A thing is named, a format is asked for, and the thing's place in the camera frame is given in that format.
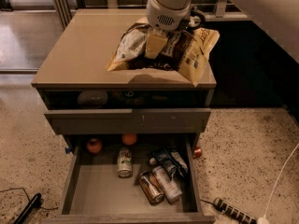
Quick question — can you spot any white bottle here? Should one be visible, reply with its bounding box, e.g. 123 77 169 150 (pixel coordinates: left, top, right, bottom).
149 158 182 204

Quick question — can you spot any dark snack bag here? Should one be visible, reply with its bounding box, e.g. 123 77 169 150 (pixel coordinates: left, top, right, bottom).
152 148 188 179

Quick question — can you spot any red apple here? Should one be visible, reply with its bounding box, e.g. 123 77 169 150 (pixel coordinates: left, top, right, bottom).
86 138 103 154

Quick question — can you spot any white cable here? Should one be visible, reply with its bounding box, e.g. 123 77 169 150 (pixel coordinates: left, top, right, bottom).
257 143 299 224

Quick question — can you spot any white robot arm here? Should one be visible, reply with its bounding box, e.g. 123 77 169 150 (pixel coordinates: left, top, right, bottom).
147 0 299 62

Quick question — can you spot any orange fruit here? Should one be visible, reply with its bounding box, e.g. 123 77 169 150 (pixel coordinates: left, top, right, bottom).
121 133 137 146

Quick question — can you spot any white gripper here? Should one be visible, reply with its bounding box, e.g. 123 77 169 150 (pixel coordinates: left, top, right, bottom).
145 0 206 59

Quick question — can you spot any beige drawer cabinet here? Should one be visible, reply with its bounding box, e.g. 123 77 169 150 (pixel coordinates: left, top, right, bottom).
32 9 216 146

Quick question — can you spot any brown chip bag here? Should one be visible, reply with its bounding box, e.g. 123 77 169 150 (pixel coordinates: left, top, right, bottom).
106 18 220 86

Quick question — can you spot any red soda can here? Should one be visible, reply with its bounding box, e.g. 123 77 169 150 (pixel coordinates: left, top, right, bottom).
193 147 202 159

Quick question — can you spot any grey round object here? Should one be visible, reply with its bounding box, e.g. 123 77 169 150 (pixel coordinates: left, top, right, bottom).
77 91 108 108

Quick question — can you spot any black floor tool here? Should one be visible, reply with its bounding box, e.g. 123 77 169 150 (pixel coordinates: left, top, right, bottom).
13 193 42 224

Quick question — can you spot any thin black cable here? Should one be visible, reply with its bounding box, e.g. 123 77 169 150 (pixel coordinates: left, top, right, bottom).
0 187 60 211

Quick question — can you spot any grey open middle drawer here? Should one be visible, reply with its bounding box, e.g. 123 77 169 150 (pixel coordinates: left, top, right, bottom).
43 134 215 224

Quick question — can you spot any grey top drawer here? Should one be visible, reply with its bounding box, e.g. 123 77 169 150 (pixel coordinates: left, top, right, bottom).
45 108 211 134

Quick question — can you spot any black power strip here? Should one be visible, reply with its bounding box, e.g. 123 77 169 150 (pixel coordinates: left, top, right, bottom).
213 198 257 224

